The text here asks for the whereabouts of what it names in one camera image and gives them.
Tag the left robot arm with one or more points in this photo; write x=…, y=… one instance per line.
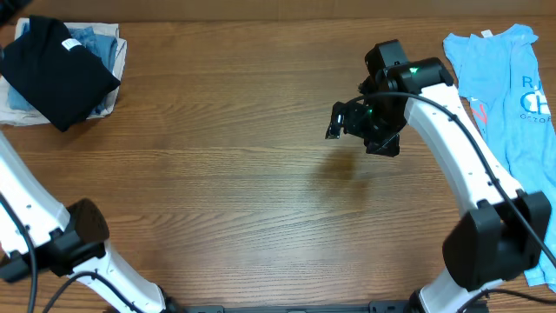
x=39, y=233

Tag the black t-shirt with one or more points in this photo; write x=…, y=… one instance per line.
x=57, y=75

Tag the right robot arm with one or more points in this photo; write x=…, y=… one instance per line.
x=502, y=227

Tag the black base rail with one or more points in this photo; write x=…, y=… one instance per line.
x=295, y=309

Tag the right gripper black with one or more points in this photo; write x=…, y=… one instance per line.
x=389, y=143

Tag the light blue t-shirt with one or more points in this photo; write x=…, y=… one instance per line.
x=499, y=77

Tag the folded beige cloth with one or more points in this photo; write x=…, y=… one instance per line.
x=24, y=118

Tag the folded blue jeans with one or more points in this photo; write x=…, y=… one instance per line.
x=102, y=46

